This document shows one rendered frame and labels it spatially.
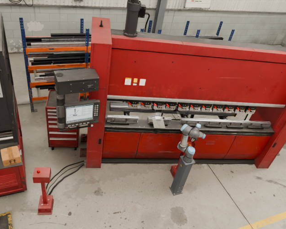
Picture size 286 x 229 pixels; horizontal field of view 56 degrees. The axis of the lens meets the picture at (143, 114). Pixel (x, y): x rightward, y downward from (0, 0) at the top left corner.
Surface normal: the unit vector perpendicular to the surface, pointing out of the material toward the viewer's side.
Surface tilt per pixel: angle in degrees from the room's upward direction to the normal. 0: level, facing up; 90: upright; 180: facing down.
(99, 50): 90
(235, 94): 90
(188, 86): 90
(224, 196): 0
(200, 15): 90
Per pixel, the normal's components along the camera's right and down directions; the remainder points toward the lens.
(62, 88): 0.40, 0.62
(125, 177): 0.15, -0.77
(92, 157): 0.12, 0.64
